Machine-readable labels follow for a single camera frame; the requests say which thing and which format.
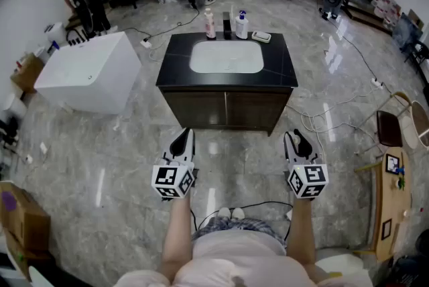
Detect person's right forearm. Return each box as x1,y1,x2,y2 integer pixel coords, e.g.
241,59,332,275
286,197,318,269

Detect person's light shirt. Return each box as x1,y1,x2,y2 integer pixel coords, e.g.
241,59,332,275
113,237,373,287

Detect white trash bin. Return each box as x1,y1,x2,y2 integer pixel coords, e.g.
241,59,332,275
44,21,65,44

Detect cardboard box with purple mark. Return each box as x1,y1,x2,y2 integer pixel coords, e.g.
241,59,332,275
0,180,52,253

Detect black floor cable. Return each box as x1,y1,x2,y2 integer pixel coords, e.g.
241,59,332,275
115,5,202,45

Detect white pump bottle blue top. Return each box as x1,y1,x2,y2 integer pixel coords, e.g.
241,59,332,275
235,9,250,40

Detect person's plaid skirt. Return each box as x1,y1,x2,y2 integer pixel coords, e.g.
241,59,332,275
191,215,287,249

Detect person's white shoes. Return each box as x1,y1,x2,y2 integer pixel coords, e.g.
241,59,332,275
217,207,245,221

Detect dark wooden vanity cabinet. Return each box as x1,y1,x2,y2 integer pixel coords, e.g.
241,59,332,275
157,85,293,137

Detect pink soap bottle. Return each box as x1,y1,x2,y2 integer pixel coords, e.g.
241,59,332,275
204,7,217,40

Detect white bathtub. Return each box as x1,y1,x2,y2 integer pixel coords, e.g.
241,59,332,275
34,31,143,116

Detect white soap dish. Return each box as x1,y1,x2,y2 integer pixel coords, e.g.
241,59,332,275
251,30,272,44

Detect black picture frame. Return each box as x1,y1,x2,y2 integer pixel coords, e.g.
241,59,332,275
385,153,401,176
381,218,393,241

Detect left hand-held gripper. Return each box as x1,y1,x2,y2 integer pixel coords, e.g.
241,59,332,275
151,127,197,202

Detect person's left forearm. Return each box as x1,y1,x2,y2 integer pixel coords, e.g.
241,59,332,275
159,195,195,282

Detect white sink basin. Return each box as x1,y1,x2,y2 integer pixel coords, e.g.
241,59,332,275
188,40,265,74

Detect chair with brown seat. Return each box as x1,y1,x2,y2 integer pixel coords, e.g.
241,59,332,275
355,91,413,157

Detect white coiled cable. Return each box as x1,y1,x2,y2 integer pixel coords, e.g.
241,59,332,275
300,90,393,146

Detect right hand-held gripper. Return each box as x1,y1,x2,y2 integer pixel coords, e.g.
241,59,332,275
283,128,330,201

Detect black chair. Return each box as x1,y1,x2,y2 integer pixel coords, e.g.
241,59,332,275
403,40,429,74

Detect round wooden side table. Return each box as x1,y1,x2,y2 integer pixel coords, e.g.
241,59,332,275
354,146,414,263

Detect black sink countertop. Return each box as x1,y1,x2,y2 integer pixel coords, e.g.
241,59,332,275
156,32,299,89

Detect white round seat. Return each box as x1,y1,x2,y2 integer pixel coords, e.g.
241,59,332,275
400,100,429,150

